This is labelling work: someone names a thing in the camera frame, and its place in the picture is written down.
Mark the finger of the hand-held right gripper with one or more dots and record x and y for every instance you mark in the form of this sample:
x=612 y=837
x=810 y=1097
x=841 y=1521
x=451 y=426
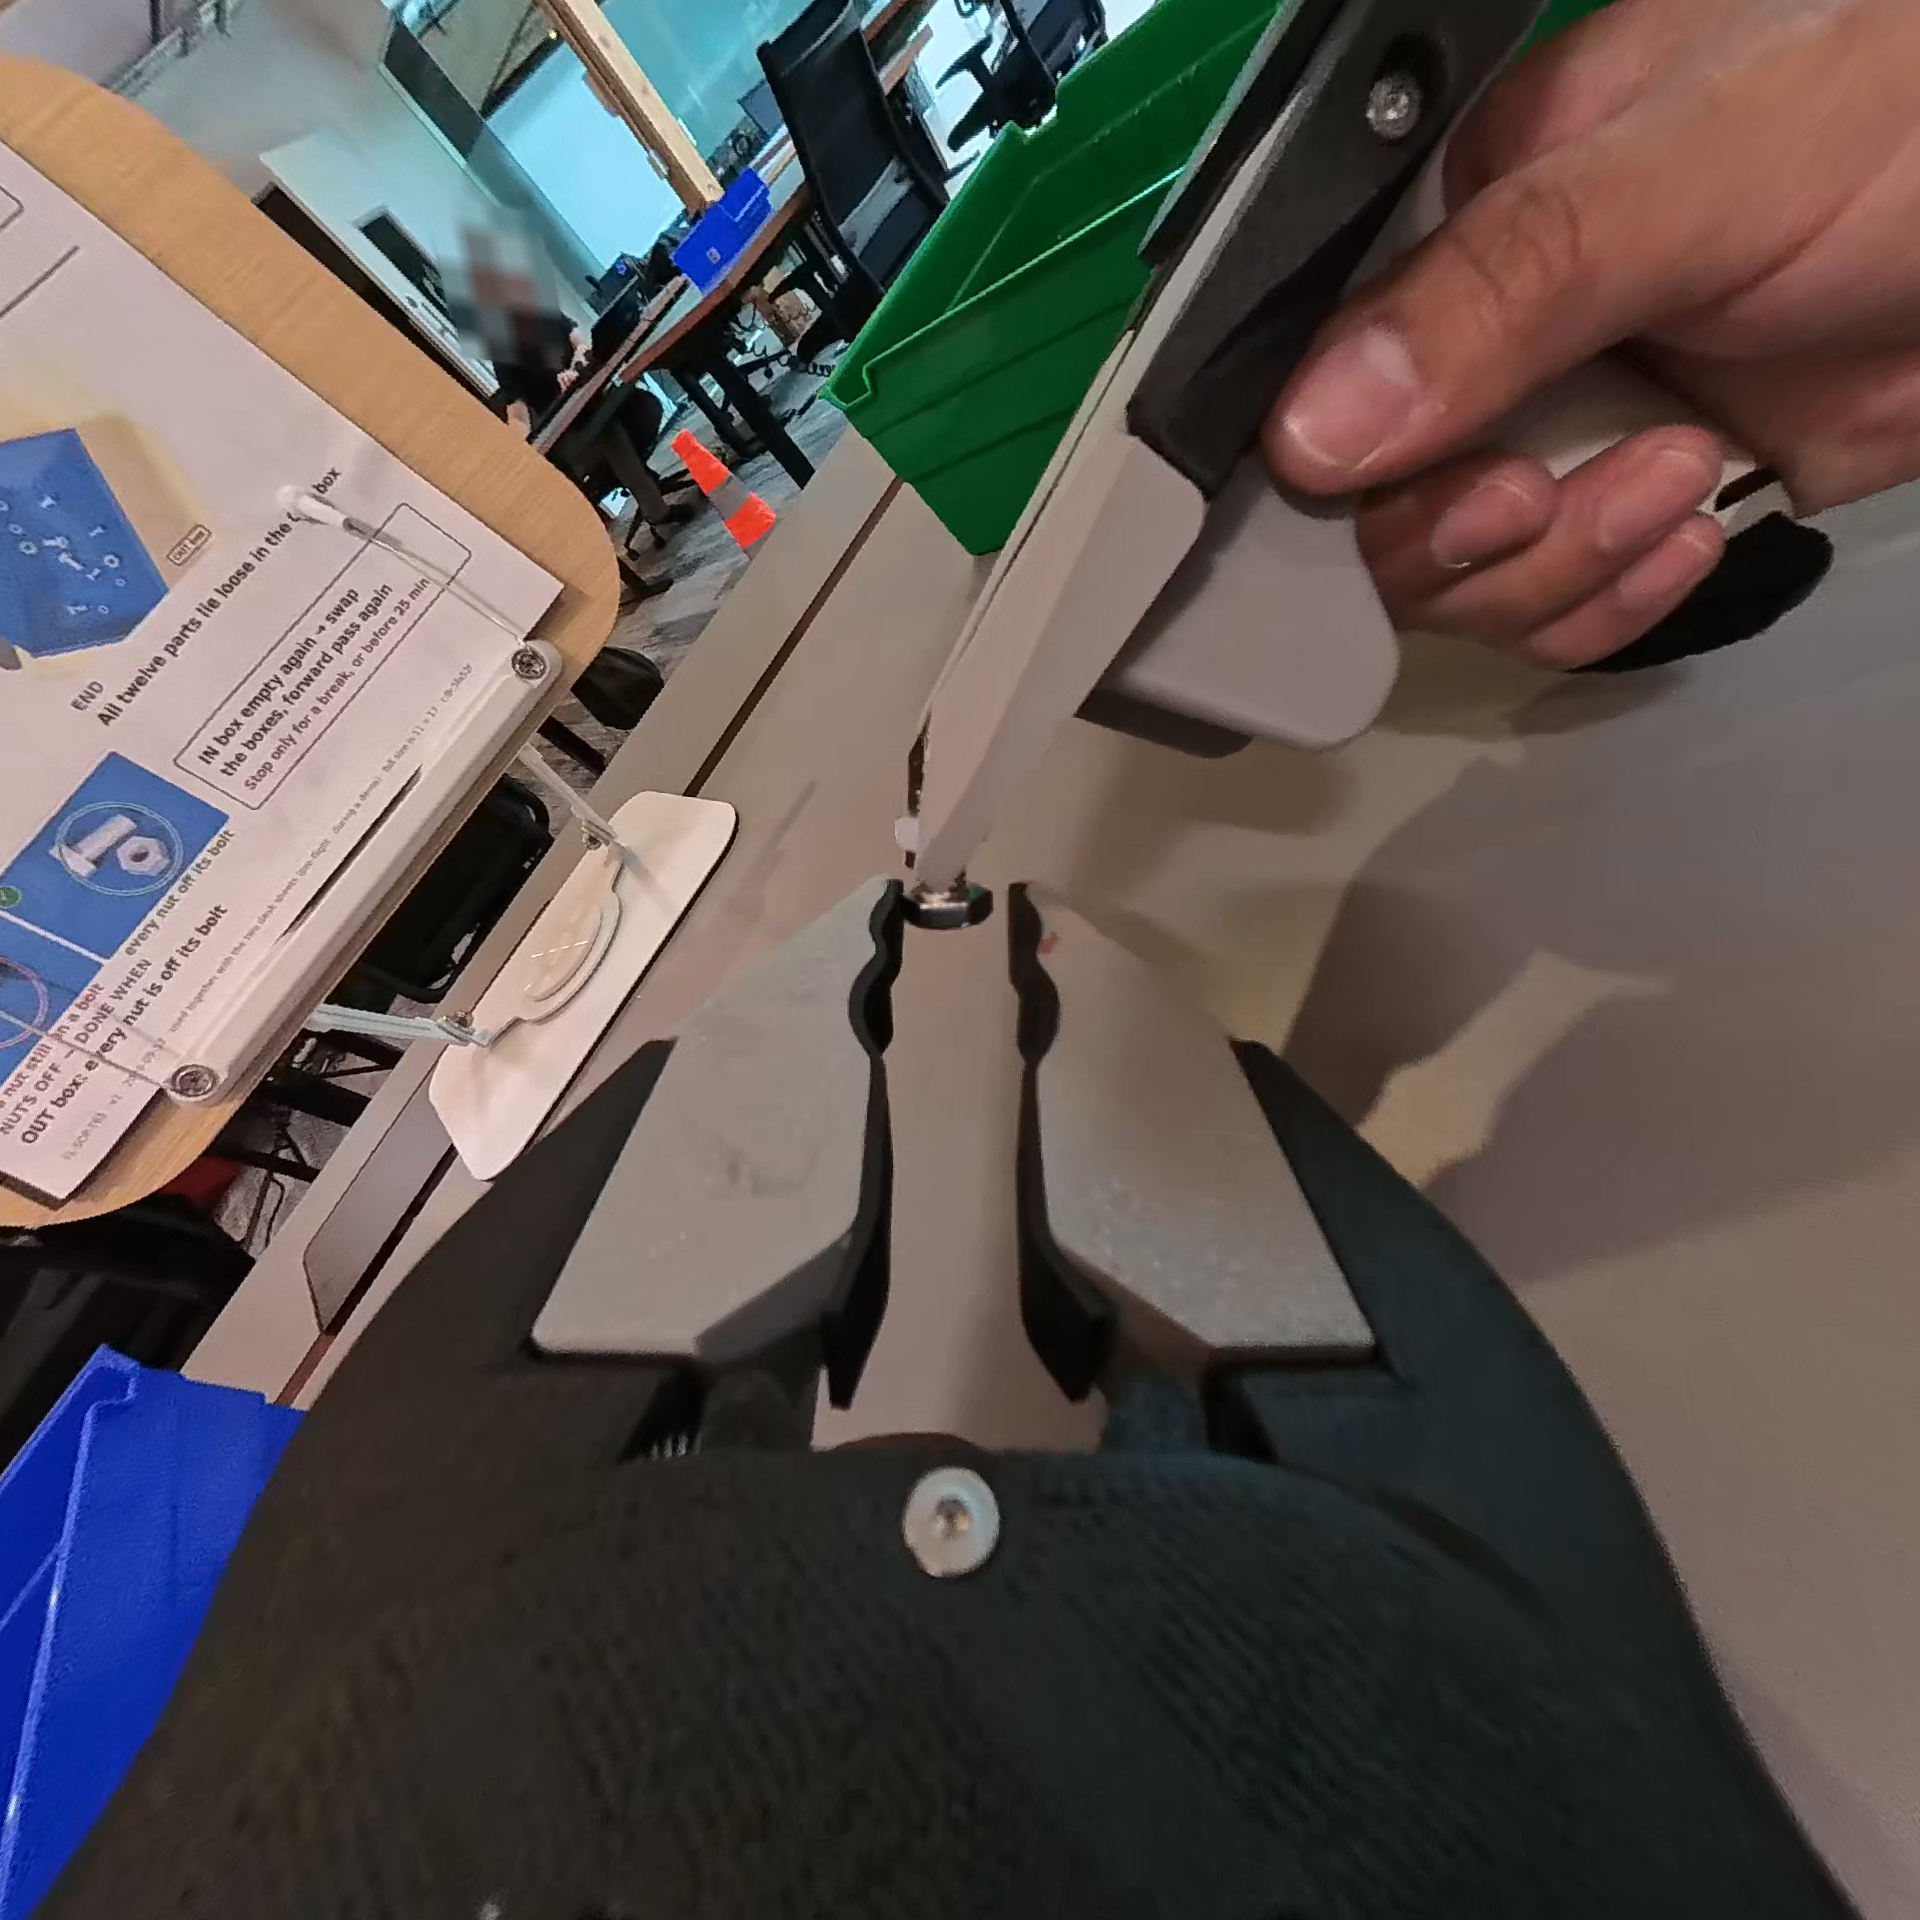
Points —
x=1079 y=570

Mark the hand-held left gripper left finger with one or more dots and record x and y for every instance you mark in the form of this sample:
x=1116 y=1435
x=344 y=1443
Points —
x=722 y=1183

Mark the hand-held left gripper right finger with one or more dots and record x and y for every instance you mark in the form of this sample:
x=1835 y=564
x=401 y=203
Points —
x=1183 y=1183

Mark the green plastic bin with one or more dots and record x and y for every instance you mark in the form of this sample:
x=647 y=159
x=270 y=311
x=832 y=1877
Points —
x=975 y=375

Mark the large silver hex bolt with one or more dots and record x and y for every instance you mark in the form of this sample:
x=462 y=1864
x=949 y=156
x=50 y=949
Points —
x=949 y=904

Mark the blue plastic bin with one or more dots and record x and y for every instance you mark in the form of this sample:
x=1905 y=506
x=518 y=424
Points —
x=92 y=1502

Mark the person's right hand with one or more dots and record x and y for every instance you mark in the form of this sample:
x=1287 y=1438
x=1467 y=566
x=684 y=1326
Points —
x=1725 y=226

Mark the white tablet stand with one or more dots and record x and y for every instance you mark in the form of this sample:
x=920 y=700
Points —
x=660 y=854

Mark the orange traffic cone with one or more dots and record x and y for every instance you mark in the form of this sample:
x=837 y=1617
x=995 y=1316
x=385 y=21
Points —
x=727 y=497

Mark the black office chair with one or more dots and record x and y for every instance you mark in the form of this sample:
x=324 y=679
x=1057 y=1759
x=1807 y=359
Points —
x=856 y=136

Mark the small blue bin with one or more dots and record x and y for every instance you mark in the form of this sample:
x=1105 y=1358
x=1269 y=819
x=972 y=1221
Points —
x=722 y=235

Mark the wooden instruction board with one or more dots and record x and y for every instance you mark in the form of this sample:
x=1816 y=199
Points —
x=497 y=497

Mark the printed instruction sheet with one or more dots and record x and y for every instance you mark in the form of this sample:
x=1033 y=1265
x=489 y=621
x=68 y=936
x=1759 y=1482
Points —
x=225 y=451

